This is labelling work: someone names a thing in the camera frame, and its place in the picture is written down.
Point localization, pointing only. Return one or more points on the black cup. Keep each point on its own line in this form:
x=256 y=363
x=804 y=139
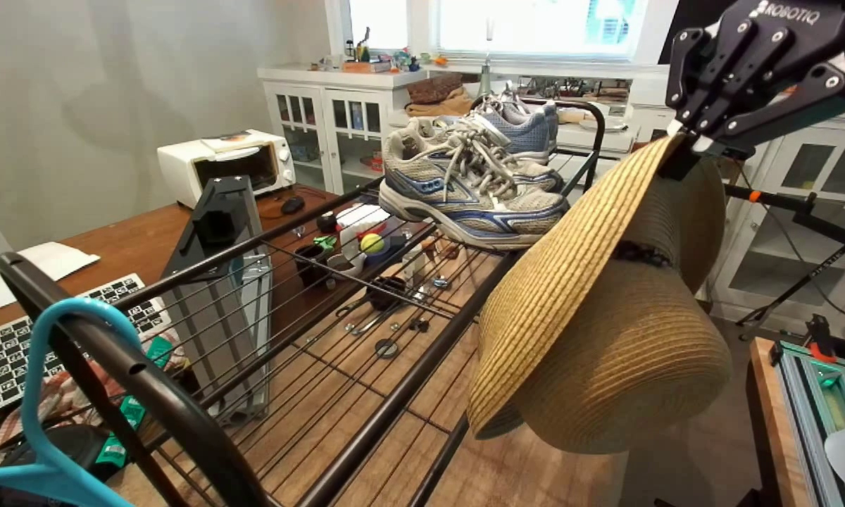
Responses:
x=309 y=264

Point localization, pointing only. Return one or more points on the teal plastic hanger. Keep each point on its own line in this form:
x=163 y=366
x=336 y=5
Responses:
x=64 y=484

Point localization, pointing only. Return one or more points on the aluminium frame with green light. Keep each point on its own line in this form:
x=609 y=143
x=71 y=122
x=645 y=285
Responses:
x=818 y=404

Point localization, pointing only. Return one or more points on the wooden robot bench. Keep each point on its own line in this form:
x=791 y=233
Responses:
x=770 y=433

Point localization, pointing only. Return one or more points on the grey computer keyboard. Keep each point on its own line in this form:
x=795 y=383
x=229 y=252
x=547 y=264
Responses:
x=8 y=353

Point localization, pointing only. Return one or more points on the bright window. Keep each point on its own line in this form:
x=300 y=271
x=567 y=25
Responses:
x=523 y=25

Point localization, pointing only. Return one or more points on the beige ribbed tablecloth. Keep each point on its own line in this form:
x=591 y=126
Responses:
x=536 y=484

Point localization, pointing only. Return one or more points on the white toaster oven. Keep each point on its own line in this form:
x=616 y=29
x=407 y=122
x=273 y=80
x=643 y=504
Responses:
x=221 y=164

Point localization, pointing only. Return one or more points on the white red small box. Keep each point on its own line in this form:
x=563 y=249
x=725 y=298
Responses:
x=362 y=215

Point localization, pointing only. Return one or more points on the black computer mouse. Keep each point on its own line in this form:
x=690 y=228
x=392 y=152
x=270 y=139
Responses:
x=294 y=204

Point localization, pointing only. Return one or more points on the tan straw hat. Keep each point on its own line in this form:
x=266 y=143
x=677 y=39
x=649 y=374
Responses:
x=573 y=312

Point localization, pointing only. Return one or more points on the brown woven basket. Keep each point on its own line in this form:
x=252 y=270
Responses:
x=436 y=94

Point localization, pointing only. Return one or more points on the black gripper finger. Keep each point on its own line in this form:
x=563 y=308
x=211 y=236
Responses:
x=722 y=76
x=788 y=109

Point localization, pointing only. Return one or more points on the black small container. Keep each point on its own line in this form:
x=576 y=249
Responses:
x=387 y=294

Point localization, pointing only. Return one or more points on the white paper sheet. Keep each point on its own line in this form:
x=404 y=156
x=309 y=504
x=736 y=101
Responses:
x=46 y=259

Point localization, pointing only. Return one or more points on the black metal shoe rack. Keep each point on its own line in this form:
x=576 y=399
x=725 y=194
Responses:
x=394 y=399

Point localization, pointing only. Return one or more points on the grey metal folding stand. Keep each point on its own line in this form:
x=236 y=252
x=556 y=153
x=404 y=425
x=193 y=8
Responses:
x=214 y=283

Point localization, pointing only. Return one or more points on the white and blue sneaker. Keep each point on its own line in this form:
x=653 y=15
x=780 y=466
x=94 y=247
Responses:
x=469 y=208
x=523 y=132

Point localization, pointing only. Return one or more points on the silver wrench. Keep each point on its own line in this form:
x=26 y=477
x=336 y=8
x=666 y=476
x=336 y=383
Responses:
x=367 y=326

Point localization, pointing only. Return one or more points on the black orange clamp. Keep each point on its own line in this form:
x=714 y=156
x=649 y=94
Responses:
x=821 y=339

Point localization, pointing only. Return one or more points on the green plastic hanger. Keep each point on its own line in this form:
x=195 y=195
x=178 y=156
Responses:
x=126 y=414

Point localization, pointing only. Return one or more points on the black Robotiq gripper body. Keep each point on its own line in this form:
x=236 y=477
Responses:
x=805 y=29

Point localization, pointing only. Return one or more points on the black stand with orange clamps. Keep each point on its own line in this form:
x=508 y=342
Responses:
x=821 y=218

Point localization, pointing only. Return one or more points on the yellow green ball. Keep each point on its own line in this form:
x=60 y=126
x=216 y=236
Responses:
x=373 y=243

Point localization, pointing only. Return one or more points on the brown wooden dining table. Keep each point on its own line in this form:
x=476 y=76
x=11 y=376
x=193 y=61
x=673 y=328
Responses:
x=129 y=240

